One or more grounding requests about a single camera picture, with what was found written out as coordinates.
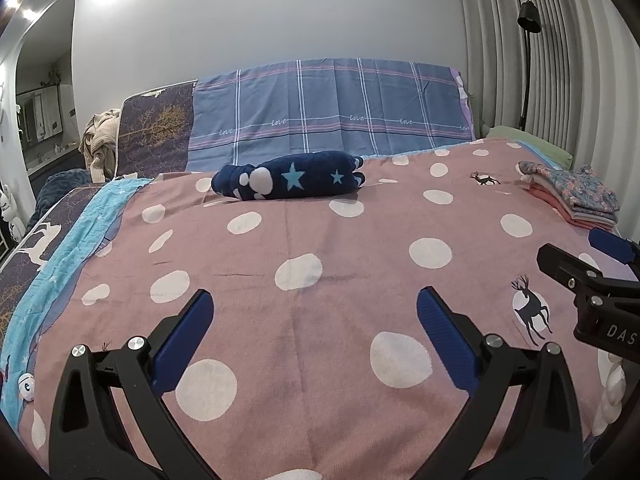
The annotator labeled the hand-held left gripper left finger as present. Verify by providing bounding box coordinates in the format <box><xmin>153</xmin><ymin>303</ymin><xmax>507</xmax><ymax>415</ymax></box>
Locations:
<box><xmin>47</xmin><ymin>288</ymin><xmax>216</xmax><ymax>480</ymax></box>

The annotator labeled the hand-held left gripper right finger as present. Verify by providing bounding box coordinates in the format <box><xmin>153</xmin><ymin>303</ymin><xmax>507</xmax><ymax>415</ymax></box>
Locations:
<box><xmin>416</xmin><ymin>286</ymin><xmax>586</xmax><ymax>480</ymax></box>

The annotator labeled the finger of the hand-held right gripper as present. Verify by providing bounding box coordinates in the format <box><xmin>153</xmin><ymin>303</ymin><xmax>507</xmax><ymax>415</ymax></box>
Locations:
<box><xmin>536</xmin><ymin>244</ymin><xmax>607</xmax><ymax>306</ymax></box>
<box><xmin>588</xmin><ymin>228</ymin><xmax>640</xmax><ymax>264</ymax></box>

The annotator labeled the navy blue fleece jacket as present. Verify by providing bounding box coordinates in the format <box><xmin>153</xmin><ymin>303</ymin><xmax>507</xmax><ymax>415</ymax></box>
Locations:
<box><xmin>211</xmin><ymin>150</ymin><xmax>366</xmax><ymax>202</ymax></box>

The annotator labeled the stack of folded clothes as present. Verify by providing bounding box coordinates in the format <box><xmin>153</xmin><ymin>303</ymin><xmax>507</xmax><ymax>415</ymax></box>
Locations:
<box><xmin>518</xmin><ymin>160</ymin><xmax>622</xmax><ymax>233</ymax></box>

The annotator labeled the beige clothes pile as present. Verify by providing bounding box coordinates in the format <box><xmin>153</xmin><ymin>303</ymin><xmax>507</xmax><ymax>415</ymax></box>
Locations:
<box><xmin>79</xmin><ymin>108</ymin><xmax>122</xmax><ymax>183</ymax></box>

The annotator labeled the green pillow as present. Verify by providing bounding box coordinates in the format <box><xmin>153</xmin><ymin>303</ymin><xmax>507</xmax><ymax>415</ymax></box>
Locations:
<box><xmin>486</xmin><ymin>125</ymin><xmax>573</xmax><ymax>166</ymax></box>

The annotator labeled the deer print quilt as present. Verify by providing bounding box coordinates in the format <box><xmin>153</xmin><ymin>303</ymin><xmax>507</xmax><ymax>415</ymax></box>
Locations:
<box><xmin>0</xmin><ymin>175</ymin><xmax>156</xmax><ymax>431</ymax></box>

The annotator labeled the pink polka dot bedsheet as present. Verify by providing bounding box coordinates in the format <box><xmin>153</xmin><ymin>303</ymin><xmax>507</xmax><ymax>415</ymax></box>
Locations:
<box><xmin>15</xmin><ymin>137</ymin><xmax>640</xmax><ymax>480</ymax></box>

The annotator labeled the grey pleated curtain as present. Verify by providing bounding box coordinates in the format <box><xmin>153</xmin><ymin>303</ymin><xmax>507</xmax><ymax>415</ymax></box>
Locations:
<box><xmin>455</xmin><ymin>0</ymin><xmax>640</xmax><ymax>201</ymax></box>

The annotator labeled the dark blue blanket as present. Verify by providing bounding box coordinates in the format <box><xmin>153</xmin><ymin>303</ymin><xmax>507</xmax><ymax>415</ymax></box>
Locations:
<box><xmin>27</xmin><ymin>170</ymin><xmax>93</xmax><ymax>231</ymax></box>

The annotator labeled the dark tree print pillow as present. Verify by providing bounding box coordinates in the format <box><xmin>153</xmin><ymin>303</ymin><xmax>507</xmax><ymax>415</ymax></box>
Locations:
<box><xmin>115</xmin><ymin>80</ymin><xmax>198</xmax><ymax>178</ymax></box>

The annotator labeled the white cat figurine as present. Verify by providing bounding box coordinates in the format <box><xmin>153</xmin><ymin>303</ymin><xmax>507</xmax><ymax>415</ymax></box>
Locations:
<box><xmin>0</xmin><ymin>185</ymin><xmax>25</xmax><ymax>243</ymax></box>

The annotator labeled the black floor lamp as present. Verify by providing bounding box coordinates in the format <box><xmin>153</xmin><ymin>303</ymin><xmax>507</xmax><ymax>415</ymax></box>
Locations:
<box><xmin>516</xmin><ymin>1</ymin><xmax>542</xmax><ymax>130</ymax></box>

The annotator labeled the blue plaid headboard cover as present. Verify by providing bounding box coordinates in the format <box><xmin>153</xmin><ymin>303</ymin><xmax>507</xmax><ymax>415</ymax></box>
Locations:
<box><xmin>187</xmin><ymin>59</ymin><xmax>476</xmax><ymax>173</ymax></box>

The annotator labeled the arched mirror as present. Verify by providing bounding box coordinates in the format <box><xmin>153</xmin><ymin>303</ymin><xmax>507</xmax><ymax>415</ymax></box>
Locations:
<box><xmin>14</xmin><ymin>7</ymin><xmax>83</xmax><ymax>181</ymax></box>

